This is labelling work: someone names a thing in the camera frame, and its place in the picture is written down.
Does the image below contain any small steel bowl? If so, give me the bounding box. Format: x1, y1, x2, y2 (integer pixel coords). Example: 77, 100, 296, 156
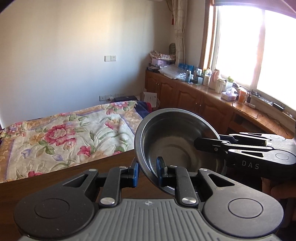
134, 108, 227, 186

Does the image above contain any wooden side cabinet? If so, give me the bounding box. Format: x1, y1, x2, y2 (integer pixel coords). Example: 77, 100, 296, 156
145, 70, 295, 138

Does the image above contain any tissue box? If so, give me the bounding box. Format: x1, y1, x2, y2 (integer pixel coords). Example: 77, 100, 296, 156
221, 91, 237, 101

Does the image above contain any blue blanket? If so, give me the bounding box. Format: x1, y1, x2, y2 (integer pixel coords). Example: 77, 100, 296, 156
134, 100, 153, 120

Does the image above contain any white paper bag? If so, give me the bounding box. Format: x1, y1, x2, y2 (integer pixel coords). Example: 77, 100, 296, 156
143, 92, 158, 108

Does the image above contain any clear plastic bag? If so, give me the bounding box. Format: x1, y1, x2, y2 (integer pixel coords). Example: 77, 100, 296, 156
159, 65, 186, 81

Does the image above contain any window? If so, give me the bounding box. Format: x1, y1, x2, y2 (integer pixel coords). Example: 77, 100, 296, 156
205, 1, 295, 109

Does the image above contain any floral bed quilt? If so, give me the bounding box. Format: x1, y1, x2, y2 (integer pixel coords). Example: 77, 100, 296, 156
1, 100, 142, 183

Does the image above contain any patterned curtain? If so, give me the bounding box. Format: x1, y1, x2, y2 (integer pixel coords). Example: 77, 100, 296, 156
166, 0, 188, 65

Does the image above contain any wall power strip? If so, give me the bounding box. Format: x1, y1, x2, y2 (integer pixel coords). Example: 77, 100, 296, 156
99, 93, 125, 101

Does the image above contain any wall switch plate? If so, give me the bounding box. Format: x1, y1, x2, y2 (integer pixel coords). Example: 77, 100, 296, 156
104, 55, 117, 62

